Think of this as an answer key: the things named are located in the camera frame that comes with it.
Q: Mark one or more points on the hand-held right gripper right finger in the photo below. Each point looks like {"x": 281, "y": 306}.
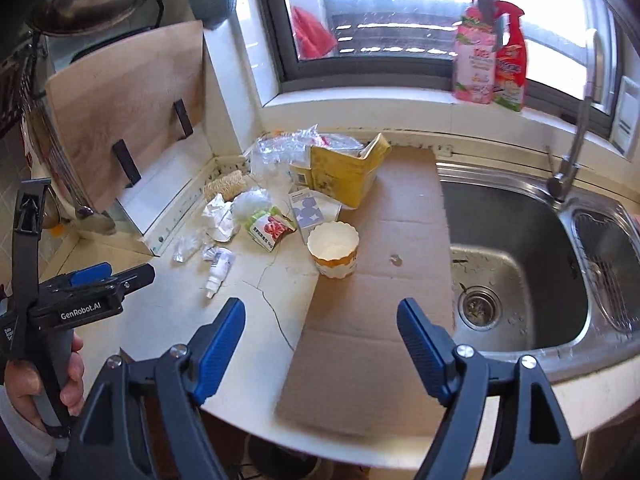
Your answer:
{"x": 425, "y": 352}

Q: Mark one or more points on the person's left hand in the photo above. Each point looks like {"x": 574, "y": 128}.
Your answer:
{"x": 75, "y": 375}

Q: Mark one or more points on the small white plastic bag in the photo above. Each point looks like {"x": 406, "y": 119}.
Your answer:
{"x": 252, "y": 205}

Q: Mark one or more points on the white wall outlet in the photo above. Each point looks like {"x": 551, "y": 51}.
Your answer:
{"x": 627, "y": 115}

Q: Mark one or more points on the brown cardboard sheet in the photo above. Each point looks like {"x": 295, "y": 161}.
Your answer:
{"x": 380, "y": 310}

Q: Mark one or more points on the dark window frame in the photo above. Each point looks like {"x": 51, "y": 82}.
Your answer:
{"x": 280, "y": 50}

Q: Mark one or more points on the pink detergent bottle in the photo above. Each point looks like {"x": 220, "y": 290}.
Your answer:
{"x": 474, "y": 65}

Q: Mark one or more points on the wooden cutting board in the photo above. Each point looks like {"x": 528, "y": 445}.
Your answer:
{"x": 125, "y": 95}

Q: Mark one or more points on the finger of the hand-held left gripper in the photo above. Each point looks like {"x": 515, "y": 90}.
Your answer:
{"x": 90, "y": 275}
{"x": 135, "y": 277}

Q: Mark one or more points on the black board holder bracket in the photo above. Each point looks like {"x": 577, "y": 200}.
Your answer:
{"x": 183, "y": 117}
{"x": 127, "y": 162}

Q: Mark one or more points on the small clear wrapper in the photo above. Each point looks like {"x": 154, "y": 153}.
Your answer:
{"x": 186, "y": 249}

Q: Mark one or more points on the person's left forearm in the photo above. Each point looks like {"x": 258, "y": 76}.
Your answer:
{"x": 25, "y": 445}

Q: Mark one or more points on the white tissue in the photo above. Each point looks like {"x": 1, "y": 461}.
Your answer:
{"x": 220, "y": 217}

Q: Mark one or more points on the small white blue box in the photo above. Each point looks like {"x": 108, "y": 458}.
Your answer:
{"x": 310, "y": 212}

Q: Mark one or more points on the stainless steel sink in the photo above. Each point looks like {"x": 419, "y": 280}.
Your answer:
{"x": 510, "y": 240}

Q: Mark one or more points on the steel faucet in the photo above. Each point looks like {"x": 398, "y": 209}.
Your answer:
{"x": 575, "y": 145}

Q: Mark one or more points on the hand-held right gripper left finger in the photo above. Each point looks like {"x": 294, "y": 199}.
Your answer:
{"x": 220, "y": 352}

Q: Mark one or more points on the sink drain strainer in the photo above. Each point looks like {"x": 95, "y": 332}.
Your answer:
{"x": 479, "y": 306}

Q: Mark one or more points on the green red snack packet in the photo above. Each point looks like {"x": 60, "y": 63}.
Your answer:
{"x": 270, "y": 230}

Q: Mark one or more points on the beige loofah scrubber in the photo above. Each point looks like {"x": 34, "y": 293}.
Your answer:
{"x": 225, "y": 185}

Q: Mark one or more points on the yellow cardboard box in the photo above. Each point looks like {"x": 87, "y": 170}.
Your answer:
{"x": 345, "y": 175}

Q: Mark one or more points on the translucent plastic bag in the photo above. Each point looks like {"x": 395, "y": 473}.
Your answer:
{"x": 275, "y": 160}

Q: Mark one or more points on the white orange paper cup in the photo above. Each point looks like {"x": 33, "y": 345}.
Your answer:
{"x": 334, "y": 260}

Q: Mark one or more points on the red cloth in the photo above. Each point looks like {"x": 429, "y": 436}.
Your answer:
{"x": 312, "y": 35}

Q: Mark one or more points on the red spray bottle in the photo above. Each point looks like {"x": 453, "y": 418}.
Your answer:
{"x": 511, "y": 75}

